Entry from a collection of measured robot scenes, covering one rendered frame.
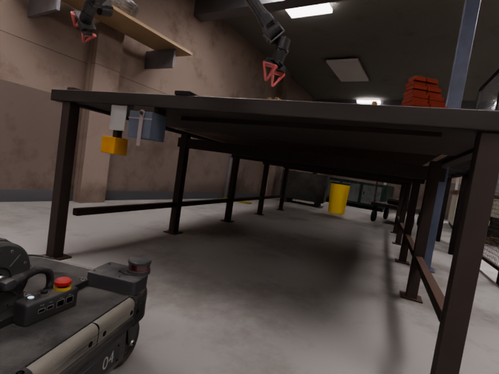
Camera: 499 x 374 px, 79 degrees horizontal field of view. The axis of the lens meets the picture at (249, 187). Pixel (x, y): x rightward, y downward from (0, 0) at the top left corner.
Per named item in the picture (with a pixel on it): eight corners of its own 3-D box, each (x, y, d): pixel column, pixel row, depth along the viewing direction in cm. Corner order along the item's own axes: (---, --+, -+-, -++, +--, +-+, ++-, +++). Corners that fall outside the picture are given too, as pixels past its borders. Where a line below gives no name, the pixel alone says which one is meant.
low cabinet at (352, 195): (390, 209, 972) (394, 186, 968) (383, 212, 827) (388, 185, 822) (333, 199, 1066) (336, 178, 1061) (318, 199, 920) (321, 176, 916)
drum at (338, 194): (329, 210, 659) (333, 182, 656) (347, 214, 640) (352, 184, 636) (324, 211, 625) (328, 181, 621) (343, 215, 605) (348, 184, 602)
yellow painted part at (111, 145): (113, 153, 143) (119, 103, 142) (99, 151, 147) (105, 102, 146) (126, 156, 151) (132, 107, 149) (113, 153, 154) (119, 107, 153)
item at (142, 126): (146, 146, 134) (151, 105, 133) (122, 143, 139) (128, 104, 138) (163, 149, 144) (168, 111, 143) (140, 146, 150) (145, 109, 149)
